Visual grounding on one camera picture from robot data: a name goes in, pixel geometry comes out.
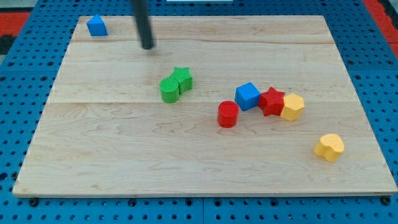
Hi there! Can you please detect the blue cube block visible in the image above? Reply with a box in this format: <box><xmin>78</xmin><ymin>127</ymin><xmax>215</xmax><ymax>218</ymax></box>
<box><xmin>234</xmin><ymin>82</ymin><xmax>260</xmax><ymax>111</ymax></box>

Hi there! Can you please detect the blue triangle block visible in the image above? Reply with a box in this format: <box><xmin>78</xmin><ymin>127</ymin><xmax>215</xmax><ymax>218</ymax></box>
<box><xmin>86</xmin><ymin>14</ymin><xmax>108</xmax><ymax>36</ymax></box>

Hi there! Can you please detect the red cylinder block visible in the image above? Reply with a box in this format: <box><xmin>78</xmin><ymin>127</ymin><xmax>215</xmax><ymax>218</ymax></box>
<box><xmin>217</xmin><ymin>101</ymin><xmax>239</xmax><ymax>128</ymax></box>

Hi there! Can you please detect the green star block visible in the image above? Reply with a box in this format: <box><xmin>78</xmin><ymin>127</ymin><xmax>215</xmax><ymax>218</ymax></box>
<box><xmin>170</xmin><ymin>67</ymin><xmax>193</xmax><ymax>95</ymax></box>

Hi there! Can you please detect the green cylinder block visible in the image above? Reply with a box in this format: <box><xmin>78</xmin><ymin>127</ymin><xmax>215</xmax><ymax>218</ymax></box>
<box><xmin>159</xmin><ymin>77</ymin><xmax>180</xmax><ymax>103</ymax></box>

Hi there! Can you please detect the red star block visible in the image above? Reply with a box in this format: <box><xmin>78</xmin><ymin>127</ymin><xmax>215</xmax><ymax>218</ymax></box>
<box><xmin>258</xmin><ymin>87</ymin><xmax>285</xmax><ymax>116</ymax></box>

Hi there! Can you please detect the yellow hexagon block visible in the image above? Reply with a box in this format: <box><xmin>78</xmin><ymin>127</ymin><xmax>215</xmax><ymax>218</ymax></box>
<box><xmin>280</xmin><ymin>93</ymin><xmax>305</xmax><ymax>121</ymax></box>

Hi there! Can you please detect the wooden board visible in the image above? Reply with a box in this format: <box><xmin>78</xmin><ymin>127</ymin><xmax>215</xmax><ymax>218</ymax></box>
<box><xmin>13</xmin><ymin>16</ymin><xmax>397</xmax><ymax>198</ymax></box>

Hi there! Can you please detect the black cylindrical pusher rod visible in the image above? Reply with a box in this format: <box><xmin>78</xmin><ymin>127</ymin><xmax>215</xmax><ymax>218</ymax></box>
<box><xmin>131</xmin><ymin>0</ymin><xmax>154</xmax><ymax>50</ymax></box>

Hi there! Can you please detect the yellow heart block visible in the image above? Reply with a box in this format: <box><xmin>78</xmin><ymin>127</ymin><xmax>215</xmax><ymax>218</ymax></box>
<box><xmin>313</xmin><ymin>134</ymin><xmax>345</xmax><ymax>162</ymax></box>

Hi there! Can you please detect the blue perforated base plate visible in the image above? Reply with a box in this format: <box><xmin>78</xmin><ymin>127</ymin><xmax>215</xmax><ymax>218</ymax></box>
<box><xmin>1</xmin><ymin>1</ymin><xmax>397</xmax><ymax>223</ymax></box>

